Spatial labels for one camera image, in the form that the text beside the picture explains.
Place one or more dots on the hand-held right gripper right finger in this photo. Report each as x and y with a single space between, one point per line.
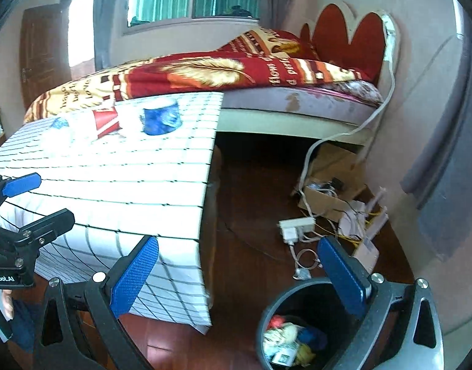
344 277

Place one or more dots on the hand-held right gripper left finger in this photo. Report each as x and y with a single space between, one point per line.
135 273

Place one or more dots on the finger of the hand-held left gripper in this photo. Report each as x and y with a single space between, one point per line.
22 185
47 225

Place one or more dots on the black trash bin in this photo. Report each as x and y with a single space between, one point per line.
324 296

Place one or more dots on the blue cloth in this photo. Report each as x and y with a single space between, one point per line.
311 338

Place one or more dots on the yellow cloth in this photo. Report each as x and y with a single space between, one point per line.
292 333

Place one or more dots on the red plastic bag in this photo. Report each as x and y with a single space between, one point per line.
276 322

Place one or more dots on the pale blue paper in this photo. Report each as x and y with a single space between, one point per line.
270 341

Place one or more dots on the red paper cup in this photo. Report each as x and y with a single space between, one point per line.
105 122

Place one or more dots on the blue round container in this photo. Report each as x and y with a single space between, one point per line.
161 117

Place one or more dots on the person's left hand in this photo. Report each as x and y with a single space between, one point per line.
7 305

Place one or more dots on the white router with antennas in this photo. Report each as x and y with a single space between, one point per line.
369 250

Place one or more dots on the person's blue pants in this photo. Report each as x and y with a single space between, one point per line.
26 323

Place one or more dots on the white paper packaging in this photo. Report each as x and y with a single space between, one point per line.
351 219

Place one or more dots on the white power strip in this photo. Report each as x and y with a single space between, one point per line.
297 227

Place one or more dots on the table with checked white cloth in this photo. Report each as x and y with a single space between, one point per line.
124 177

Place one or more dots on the cardboard box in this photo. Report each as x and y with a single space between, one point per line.
328 185

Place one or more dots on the brown wooden door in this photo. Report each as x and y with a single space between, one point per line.
41 54

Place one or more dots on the grey blue curtain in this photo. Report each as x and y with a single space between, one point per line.
436 181

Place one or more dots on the narrow side window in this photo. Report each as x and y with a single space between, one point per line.
81 27

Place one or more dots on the white bed with red headboard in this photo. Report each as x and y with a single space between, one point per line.
317 104

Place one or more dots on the floral pillow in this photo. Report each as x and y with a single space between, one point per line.
359 91

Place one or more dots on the bed with red blanket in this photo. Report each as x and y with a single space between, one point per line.
205 73

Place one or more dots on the dark small object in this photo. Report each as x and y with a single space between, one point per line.
236 10

